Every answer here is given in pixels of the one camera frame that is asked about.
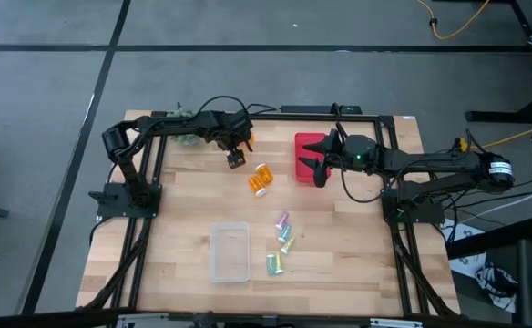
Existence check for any black aluminium table frame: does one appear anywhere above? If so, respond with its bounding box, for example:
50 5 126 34
77 110 461 318

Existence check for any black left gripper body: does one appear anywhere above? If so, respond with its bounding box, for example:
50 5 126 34
210 110 254 152

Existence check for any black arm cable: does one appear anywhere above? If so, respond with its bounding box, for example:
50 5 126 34
192 94 279 120
337 166 388 205

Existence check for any green fuzzy object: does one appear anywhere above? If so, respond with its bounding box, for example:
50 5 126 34
165 103 206 148

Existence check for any black crossbar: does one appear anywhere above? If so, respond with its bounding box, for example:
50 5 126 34
0 309 532 328

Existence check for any red plastic bin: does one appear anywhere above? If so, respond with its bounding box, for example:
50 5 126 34
293 131 335 186

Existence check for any white printed paper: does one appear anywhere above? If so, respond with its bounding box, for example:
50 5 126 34
443 218 488 279

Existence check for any yellow cable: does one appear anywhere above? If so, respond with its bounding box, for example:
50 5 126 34
414 0 493 41
456 117 532 151

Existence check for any black white patterned bag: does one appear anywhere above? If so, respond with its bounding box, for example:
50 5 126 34
474 262 520 314

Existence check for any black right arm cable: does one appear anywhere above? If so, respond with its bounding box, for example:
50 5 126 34
337 166 388 205

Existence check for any clear plastic bin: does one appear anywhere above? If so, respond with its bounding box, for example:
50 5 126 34
209 221 251 284

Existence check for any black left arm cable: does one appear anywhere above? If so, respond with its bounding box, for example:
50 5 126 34
192 94 279 120

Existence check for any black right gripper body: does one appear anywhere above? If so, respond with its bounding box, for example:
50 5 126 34
329 134 381 175

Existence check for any white cable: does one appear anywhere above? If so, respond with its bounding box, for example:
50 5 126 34
456 181 532 224

